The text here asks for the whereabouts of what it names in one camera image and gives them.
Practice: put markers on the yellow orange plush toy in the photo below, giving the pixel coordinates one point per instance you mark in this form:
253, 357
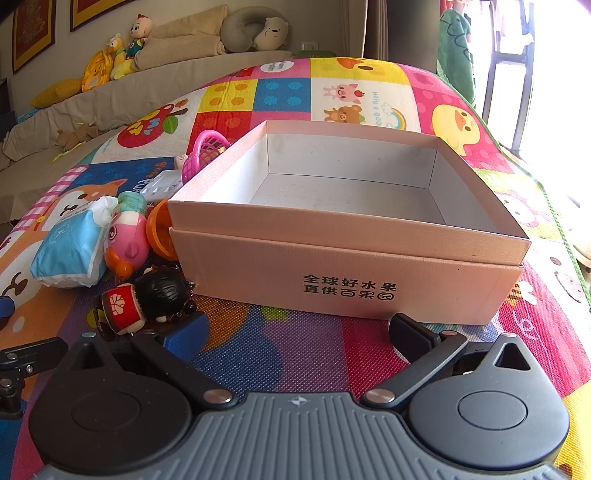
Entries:
96, 71

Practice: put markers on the yellow duck plush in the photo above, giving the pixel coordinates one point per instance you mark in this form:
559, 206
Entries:
119, 57

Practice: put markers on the black-haired doll figure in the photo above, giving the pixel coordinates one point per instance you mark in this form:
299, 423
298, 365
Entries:
161, 290

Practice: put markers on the blue tissue pack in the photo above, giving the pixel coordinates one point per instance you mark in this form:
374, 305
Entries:
69, 249

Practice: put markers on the dark window frame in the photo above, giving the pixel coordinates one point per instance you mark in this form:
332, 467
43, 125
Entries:
496, 74

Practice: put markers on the white wall socket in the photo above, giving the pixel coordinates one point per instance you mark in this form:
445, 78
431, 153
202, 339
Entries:
309, 45

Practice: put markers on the brown teddy bear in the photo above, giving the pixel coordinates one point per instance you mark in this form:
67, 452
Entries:
76, 136

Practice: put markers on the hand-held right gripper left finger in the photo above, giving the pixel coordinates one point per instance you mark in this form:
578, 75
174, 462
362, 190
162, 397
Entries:
187, 334

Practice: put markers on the white bear plush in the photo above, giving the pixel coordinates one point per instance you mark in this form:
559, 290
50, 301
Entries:
272, 33

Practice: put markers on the mint green round toy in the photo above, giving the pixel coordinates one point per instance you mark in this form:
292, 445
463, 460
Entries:
131, 201

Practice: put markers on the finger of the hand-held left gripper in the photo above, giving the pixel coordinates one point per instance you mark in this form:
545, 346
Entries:
4, 309
32, 353

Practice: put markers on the beige cushion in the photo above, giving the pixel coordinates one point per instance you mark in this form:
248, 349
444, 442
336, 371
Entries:
180, 53
194, 23

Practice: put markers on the pink bird toy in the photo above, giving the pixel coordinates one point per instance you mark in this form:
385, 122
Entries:
127, 240

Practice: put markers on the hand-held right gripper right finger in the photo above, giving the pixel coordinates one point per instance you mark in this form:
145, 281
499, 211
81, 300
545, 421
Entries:
408, 334

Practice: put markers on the pink cardboard box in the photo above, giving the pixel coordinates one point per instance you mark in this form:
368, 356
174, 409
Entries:
323, 258

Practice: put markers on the grey neck pillow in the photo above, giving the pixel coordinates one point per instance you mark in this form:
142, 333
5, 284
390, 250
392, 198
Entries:
235, 32

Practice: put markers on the green towel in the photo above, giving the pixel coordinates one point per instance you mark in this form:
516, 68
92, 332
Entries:
455, 55

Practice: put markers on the white plastic adapter box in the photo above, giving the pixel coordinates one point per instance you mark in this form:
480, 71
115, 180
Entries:
159, 184

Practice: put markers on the colourful printed play mat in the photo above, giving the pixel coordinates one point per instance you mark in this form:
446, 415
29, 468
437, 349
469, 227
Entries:
286, 332

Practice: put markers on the red framed wall picture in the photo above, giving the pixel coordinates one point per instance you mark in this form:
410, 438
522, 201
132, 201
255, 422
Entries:
92, 11
32, 32

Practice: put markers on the grey curtain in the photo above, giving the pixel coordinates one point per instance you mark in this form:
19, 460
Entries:
401, 27

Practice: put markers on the cartoon boy doll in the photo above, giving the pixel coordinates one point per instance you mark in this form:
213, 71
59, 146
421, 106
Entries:
136, 37

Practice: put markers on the beige covered sofa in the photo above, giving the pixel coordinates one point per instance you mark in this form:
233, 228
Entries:
92, 106

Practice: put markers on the small cream wooden toy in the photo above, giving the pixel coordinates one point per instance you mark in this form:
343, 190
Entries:
181, 160

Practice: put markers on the orange round toy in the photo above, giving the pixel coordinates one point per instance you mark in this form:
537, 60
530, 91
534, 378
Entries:
159, 230

